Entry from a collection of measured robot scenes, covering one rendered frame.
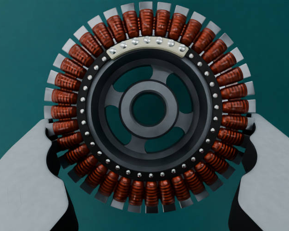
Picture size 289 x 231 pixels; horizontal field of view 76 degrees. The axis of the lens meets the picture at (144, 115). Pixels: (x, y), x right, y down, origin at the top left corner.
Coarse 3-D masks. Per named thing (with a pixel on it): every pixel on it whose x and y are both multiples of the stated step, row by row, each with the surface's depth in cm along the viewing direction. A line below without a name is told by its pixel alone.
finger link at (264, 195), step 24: (264, 120) 10; (264, 144) 8; (288, 144) 8; (264, 168) 7; (288, 168) 7; (240, 192) 6; (264, 192) 6; (288, 192) 6; (240, 216) 6; (264, 216) 6; (288, 216) 6
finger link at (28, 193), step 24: (48, 120) 10; (24, 144) 9; (48, 144) 9; (0, 168) 8; (24, 168) 7; (48, 168) 7; (0, 192) 7; (24, 192) 7; (48, 192) 6; (0, 216) 6; (24, 216) 6; (48, 216) 6; (72, 216) 6
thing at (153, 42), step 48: (96, 48) 9; (144, 48) 10; (192, 48) 10; (48, 96) 10; (96, 96) 11; (192, 96) 12; (240, 96) 9; (96, 144) 10; (192, 144) 10; (240, 144) 9; (144, 192) 10; (192, 192) 10
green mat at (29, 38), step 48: (0, 0) 16; (48, 0) 16; (96, 0) 16; (144, 0) 16; (192, 0) 16; (240, 0) 16; (288, 0) 16; (0, 48) 16; (48, 48) 16; (240, 48) 16; (288, 48) 16; (0, 96) 16; (144, 96) 16; (288, 96) 16; (0, 144) 17; (144, 144) 17; (96, 192) 17
